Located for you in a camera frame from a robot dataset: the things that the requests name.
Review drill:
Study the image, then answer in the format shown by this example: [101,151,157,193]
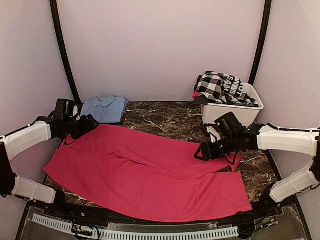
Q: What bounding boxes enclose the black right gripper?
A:
[194,134,238,162]

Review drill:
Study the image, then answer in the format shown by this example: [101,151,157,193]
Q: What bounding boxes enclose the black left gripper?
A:
[64,114,98,140]

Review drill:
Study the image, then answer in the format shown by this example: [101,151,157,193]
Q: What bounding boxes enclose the pink trousers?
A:
[43,124,252,223]

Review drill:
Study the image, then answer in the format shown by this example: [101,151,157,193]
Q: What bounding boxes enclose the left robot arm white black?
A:
[0,115,99,218]

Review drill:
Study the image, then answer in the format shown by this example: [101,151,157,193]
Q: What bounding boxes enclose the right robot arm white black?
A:
[194,121,320,217]

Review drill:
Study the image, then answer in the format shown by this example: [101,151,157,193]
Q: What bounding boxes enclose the white plastic laundry bin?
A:
[201,83,264,127]

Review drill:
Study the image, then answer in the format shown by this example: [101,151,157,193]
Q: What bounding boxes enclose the folded light blue shirt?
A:
[80,95,128,124]

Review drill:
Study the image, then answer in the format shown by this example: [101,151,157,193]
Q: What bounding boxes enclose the black white checkered shirt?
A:
[193,71,224,105]

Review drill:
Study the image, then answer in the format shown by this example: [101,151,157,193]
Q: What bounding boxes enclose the black shirt white lettering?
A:
[221,74,255,107]

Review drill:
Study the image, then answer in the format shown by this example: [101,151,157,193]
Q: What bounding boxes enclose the dark blue garment in bin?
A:
[247,100,260,108]

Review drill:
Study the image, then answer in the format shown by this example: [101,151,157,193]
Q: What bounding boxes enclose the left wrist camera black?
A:
[53,98,76,118]

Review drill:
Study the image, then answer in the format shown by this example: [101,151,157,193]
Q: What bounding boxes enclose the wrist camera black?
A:
[214,112,246,138]
[53,98,76,118]

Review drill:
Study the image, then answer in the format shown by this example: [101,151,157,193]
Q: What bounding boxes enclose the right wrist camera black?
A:
[214,112,246,138]

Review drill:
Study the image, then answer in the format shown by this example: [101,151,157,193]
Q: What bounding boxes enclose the black curved front rail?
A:
[46,203,265,225]

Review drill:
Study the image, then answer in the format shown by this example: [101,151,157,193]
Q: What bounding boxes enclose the white slotted cable duct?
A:
[31,214,239,240]

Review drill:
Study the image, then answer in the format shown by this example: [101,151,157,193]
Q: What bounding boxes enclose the left black corner post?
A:
[49,0,81,103]

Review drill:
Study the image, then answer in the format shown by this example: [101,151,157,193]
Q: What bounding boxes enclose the black corner post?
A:
[49,0,81,103]
[248,0,272,86]

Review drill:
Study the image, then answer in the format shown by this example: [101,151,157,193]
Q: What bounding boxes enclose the right black corner post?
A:
[248,0,272,86]

